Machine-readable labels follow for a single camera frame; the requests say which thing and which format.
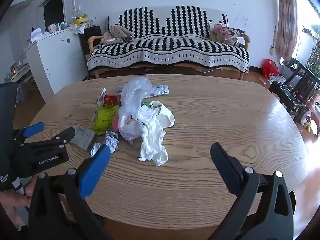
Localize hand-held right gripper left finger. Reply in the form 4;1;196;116
27;144;113;240

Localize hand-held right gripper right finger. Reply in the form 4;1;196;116
210;142;297;240

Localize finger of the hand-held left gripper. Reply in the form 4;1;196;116
22;127;76;153
12;122;45;143

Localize silver foil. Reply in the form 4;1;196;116
104;131;120;153
90;142;102;157

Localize grey packet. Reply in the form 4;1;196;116
70;126;97;151

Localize yellow-green snack wrapper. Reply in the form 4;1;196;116
91;104;120;135

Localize pink round lid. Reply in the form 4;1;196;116
112;114;121;132

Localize white strip wrapper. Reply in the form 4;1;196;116
97;88;107;105

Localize red wrapper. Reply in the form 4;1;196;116
104;95;122;105

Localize white tissue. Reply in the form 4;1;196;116
137;105;168;167

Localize clear plastic bag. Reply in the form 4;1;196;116
117;76;160;142

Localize pill blister pack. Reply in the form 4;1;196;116
116;84;170;97

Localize person's left hand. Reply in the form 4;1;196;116
0;174;38;231

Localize white side table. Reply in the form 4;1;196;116
5;62;33;83

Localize white cabinet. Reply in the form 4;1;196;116
24;26;87;95

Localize white paper box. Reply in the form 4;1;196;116
30;27;42;43

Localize pink toy scooter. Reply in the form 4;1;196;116
299;96;320;137

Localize red plastic bag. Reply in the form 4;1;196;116
262;59;279;79

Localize beige patterned garment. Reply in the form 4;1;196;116
100;25;134;46

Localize black wooden chair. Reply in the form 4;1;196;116
287;58;320;105

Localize black and white striped blanket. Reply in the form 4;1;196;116
87;5;250;71

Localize hanging brush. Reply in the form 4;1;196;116
269;26;277;54

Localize pink printed cushion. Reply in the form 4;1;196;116
212;22;247;46

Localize green plants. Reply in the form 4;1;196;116
306;25;320;80

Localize patterned curtain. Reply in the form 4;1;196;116
275;0;299;62

